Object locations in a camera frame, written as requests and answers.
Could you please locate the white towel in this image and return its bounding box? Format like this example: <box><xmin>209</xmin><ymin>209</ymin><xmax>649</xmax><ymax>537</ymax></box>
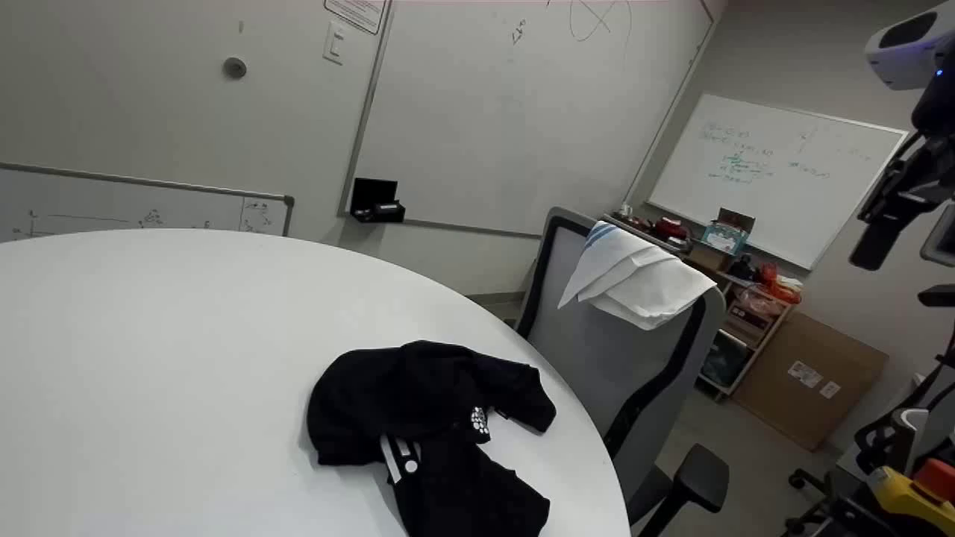
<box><xmin>558</xmin><ymin>220</ymin><xmax>713</xmax><ymax>330</ymax></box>

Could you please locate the yellow red tool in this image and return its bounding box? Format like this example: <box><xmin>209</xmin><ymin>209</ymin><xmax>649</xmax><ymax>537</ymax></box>
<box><xmin>870</xmin><ymin>458</ymin><xmax>955</xmax><ymax>537</ymax></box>

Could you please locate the cluttered wooden shelf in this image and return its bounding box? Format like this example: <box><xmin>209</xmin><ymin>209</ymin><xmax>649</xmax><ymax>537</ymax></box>
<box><xmin>612</xmin><ymin>211</ymin><xmax>791</xmax><ymax>400</ymax></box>

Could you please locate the black marker tray box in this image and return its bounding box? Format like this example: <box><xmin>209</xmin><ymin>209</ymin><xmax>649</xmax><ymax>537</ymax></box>
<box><xmin>350</xmin><ymin>177</ymin><xmax>407</xmax><ymax>223</ymax></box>

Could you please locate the black garment on table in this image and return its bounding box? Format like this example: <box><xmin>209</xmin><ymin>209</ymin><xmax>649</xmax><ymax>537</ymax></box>
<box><xmin>304</xmin><ymin>339</ymin><xmax>558</xmax><ymax>537</ymax></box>

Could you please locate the grey office chair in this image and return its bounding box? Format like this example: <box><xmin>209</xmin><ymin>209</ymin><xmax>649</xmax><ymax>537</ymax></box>
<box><xmin>518</xmin><ymin>209</ymin><xmax>732</xmax><ymax>537</ymax></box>

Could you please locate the low whiteboard left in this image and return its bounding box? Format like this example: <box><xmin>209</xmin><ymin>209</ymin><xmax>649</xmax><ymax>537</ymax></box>
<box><xmin>0</xmin><ymin>165</ymin><xmax>297</xmax><ymax>242</ymax></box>

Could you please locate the large wall whiteboard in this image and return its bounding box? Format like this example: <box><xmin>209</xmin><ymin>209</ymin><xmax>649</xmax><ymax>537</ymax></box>
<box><xmin>358</xmin><ymin>0</ymin><xmax>713</xmax><ymax>235</ymax></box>

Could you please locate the brown cardboard box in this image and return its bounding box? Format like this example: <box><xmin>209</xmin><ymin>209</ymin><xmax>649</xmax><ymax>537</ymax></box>
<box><xmin>734</xmin><ymin>314</ymin><xmax>886</xmax><ymax>451</ymax></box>

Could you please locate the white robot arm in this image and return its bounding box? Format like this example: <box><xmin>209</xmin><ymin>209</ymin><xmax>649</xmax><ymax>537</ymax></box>
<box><xmin>850</xmin><ymin>0</ymin><xmax>955</xmax><ymax>271</ymax></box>

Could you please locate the small whiteboard right wall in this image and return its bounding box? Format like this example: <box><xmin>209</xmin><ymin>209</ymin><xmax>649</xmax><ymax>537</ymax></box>
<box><xmin>649</xmin><ymin>95</ymin><xmax>904</xmax><ymax>271</ymax></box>

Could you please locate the round wall knob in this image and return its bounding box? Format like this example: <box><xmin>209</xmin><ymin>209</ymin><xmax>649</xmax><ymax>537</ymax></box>
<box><xmin>221</xmin><ymin>57</ymin><xmax>248</xmax><ymax>81</ymax></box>

